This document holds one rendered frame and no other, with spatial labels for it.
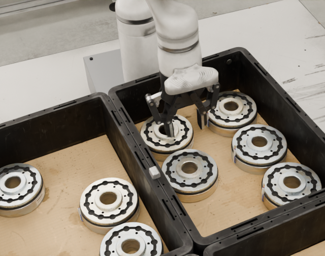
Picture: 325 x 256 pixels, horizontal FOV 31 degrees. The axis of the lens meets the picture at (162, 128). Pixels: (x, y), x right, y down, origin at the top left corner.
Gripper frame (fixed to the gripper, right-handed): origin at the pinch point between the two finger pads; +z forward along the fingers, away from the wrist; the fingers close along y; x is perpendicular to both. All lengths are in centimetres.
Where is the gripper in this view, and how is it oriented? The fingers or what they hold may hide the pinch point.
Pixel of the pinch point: (185, 125)
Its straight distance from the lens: 111.8
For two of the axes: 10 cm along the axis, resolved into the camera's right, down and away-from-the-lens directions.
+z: 0.9, 7.3, 6.8
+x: 2.9, 6.3, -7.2
